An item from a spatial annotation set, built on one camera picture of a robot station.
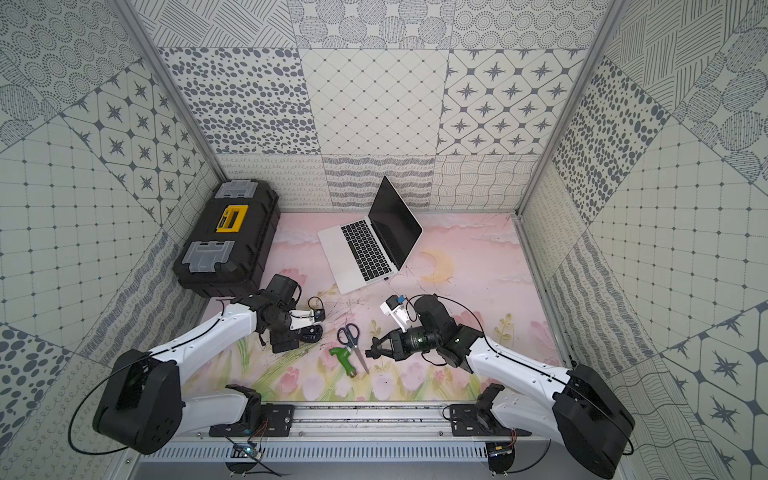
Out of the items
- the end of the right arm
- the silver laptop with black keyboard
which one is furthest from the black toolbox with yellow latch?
the end of the right arm

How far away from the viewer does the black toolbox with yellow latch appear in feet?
2.81

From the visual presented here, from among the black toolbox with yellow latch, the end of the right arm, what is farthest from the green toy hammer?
the black toolbox with yellow latch

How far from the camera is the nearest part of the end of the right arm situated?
2.21ft

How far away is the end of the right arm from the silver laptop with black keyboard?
0.32 meters

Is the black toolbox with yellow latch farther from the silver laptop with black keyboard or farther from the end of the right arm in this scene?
the end of the right arm

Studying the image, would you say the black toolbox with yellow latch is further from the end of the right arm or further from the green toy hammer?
the end of the right arm

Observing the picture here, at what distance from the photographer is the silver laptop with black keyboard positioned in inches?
40.5

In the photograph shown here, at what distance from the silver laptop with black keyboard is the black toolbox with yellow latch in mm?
231

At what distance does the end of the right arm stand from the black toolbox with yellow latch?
0.50 meters
